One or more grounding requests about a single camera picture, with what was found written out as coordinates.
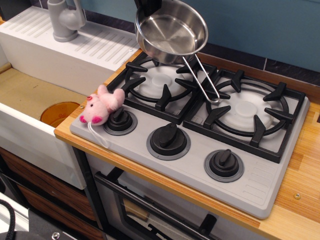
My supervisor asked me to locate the oven door with handle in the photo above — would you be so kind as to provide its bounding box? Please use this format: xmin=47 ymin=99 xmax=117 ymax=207
xmin=94 ymin=167 xmax=217 ymax=240

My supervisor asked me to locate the black left stove knob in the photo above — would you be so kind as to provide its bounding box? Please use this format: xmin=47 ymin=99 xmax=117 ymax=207
xmin=103 ymin=107 xmax=138 ymax=136

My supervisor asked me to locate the white toy sink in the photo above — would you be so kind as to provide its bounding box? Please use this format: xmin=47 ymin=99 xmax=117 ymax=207
xmin=0 ymin=6 xmax=139 ymax=190

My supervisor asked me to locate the pink stuffed pig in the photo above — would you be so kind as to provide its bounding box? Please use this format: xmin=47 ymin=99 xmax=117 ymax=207
xmin=79 ymin=84 xmax=125 ymax=148

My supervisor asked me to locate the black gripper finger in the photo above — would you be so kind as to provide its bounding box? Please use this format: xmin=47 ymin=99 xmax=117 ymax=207
xmin=134 ymin=0 xmax=162 ymax=17

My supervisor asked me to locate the grey toy stove top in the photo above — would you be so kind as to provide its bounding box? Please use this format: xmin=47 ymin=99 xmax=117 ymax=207
xmin=69 ymin=46 xmax=311 ymax=220

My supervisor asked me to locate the black burner grate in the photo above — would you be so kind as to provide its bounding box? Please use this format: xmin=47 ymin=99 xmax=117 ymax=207
xmin=183 ymin=69 xmax=309 ymax=164
xmin=107 ymin=52 xmax=217 ymax=125

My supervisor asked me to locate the black braided cable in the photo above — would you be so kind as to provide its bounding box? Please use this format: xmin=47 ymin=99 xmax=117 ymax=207
xmin=0 ymin=198 xmax=17 ymax=240

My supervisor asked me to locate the wooden drawer cabinet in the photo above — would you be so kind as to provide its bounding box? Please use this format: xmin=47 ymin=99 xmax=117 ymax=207
xmin=0 ymin=148 xmax=107 ymax=240

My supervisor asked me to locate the black right stove knob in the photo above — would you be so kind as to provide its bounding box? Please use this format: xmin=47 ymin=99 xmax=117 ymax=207
xmin=204 ymin=149 xmax=245 ymax=183

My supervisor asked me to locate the black middle stove knob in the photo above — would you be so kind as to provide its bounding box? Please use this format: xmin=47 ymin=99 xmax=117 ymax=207
xmin=146 ymin=123 xmax=191 ymax=161

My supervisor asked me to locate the grey toy faucet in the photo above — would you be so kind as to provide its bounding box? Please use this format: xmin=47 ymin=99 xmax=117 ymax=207
xmin=47 ymin=0 xmax=86 ymax=43

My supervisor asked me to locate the black left burner grate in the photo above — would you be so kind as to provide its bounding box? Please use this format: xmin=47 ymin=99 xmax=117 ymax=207
xmin=107 ymin=52 xmax=217 ymax=125

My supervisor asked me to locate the black stove knob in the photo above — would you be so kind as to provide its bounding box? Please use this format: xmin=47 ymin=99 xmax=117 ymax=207
xmin=146 ymin=123 xmax=191 ymax=161
xmin=204 ymin=149 xmax=245 ymax=183
xmin=103 ymin=107 xmax=138 ymax=136

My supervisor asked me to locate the orange sink drain plate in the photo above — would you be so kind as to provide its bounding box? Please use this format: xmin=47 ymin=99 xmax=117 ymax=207
xmin=40 ymin=101 xmax=80 ymax=128

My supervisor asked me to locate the black right burner grate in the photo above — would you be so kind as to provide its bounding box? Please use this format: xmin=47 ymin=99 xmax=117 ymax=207
xmin=183 ymin=69 xmax=309 ymax=164

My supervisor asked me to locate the stainless steel pan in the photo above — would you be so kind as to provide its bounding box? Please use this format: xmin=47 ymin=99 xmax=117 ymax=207
xmin=134 ymin=0 xmax=221 ymax=104

